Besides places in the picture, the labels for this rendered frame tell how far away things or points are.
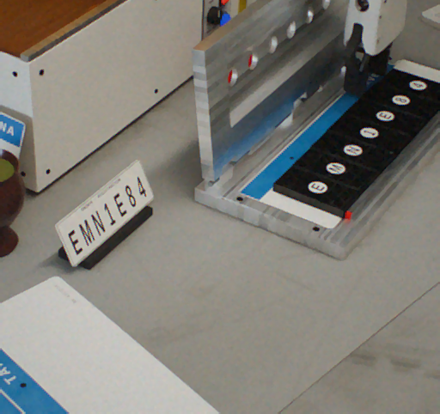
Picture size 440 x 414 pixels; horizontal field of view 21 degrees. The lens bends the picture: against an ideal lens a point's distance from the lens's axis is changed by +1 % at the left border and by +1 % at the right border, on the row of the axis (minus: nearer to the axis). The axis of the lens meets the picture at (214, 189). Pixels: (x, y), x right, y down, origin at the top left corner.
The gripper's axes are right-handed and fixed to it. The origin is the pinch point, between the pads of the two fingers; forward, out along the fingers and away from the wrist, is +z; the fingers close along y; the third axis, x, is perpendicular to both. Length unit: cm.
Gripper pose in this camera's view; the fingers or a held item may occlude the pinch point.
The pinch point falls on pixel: (366, 72)
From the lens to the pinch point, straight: 164.5
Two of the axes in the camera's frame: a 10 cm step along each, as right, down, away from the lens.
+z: -0.4, 8.1, 5.9
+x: -8.5, -3.4, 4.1
